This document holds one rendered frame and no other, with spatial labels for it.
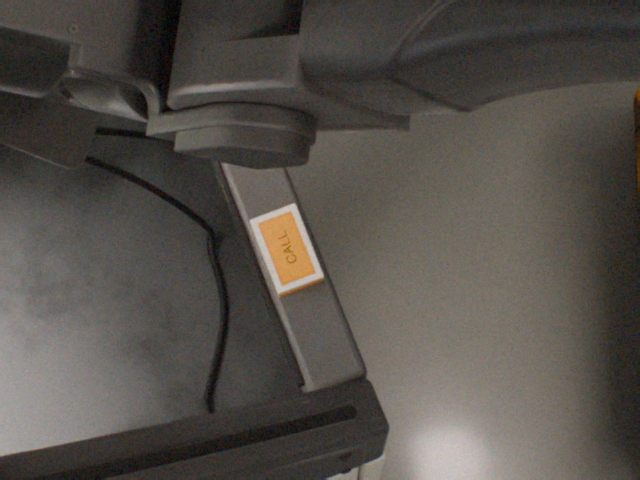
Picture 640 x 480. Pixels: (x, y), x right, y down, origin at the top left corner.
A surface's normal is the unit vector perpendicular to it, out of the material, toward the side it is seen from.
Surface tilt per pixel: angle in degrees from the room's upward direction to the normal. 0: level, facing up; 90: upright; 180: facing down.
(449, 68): 89
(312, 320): 0
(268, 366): 0
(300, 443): 43
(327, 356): 0
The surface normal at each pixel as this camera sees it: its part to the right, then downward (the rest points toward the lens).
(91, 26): 0.62, 0.00
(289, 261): -0.02, -0.25
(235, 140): -0.30, -0.13
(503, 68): -0.03, 0.98
